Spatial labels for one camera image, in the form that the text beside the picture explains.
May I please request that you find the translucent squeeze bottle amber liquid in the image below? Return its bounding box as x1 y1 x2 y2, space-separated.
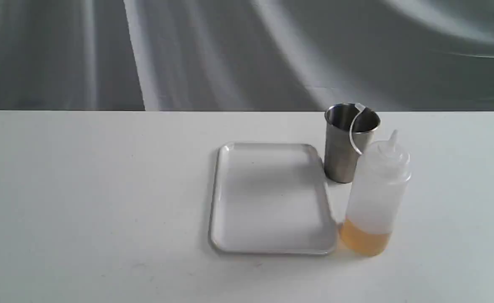
340 129 411 257

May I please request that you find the stainless steel cup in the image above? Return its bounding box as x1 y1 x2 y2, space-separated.
324 103 380 183

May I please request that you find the white rectangular plastic tray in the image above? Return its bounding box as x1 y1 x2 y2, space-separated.
208 142 337 256

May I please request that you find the grey draped backdrop cloth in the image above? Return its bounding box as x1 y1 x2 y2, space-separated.
0 0 494 112

